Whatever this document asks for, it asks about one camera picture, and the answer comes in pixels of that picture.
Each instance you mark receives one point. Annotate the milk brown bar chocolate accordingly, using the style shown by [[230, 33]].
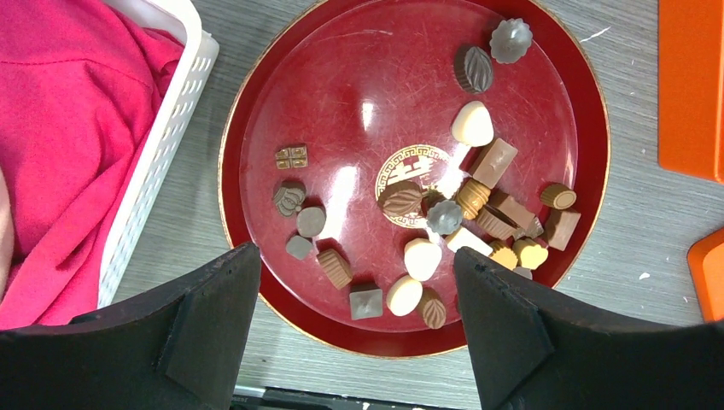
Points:
[[492, 162]]

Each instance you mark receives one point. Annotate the grey flower chocolate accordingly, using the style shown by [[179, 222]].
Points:
[[510, 41], [445, 217]]

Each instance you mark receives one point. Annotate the white plastic basket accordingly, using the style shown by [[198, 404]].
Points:
[[182, 21]]

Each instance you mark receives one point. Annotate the small brown leaf chocolate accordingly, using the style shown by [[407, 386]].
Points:
[[432, 309]]

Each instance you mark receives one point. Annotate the pink cloth in basket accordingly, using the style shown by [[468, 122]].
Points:
[[81, 85]]

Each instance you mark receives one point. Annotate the caramel cylinder chocolate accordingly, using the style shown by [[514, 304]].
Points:
[[558, 196]]

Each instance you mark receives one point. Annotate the brown ridged chocolate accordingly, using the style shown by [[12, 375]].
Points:
[[336, 268]]

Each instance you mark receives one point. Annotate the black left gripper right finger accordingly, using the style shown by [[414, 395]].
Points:
[[532, 347]]

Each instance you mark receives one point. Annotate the white rectangular chocolate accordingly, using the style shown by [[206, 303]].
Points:
[[462, 237]]

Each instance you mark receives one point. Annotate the white rounded chocolate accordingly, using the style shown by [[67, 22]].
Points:
[[421, 258]]

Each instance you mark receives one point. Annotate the dark round chocolate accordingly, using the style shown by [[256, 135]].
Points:
[[310, 221]]

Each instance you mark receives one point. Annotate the small grey square chocolate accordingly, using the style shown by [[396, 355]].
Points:
[[299, 247]]

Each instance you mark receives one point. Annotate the dark square pyramid chocolate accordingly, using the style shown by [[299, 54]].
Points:
[[365, 301]]

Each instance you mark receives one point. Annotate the dark leaf chocolate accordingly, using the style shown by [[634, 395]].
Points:
[[473, 69]]

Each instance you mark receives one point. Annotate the milk brown block chocolate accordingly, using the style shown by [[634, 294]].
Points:
[[560, 226]]

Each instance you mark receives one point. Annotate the gold square grid chocolate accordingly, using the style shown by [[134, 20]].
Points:
[[294, 156]]

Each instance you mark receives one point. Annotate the beige cloth in basket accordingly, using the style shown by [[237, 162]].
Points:
[[7, 235]]

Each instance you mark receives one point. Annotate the orange box lid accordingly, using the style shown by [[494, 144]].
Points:
[[705, 260]]

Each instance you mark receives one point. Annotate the white oval chocolate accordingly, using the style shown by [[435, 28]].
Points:
[[404, 296]]

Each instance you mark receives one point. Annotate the white heart chocolate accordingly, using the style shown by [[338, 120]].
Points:
[[473, 125]]

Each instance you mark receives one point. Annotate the dark crown chocolate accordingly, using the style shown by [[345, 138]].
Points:
[[289, 197]]

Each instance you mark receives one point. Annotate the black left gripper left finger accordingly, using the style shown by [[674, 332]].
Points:
[[176, 346]]

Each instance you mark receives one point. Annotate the caramel fluted chocolate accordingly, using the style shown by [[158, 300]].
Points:
[[503, 254]]

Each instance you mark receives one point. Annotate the caramel rounded square chocolate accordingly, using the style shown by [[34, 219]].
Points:
[[530, 253]]

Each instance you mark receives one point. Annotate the orange chocolate box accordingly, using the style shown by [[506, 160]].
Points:
[[690, 88]]

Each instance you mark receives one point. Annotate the round red plate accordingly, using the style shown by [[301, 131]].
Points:
[[369, 87]]

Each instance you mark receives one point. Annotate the caramel barrel chocolate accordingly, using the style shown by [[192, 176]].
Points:
[[472, 197]]

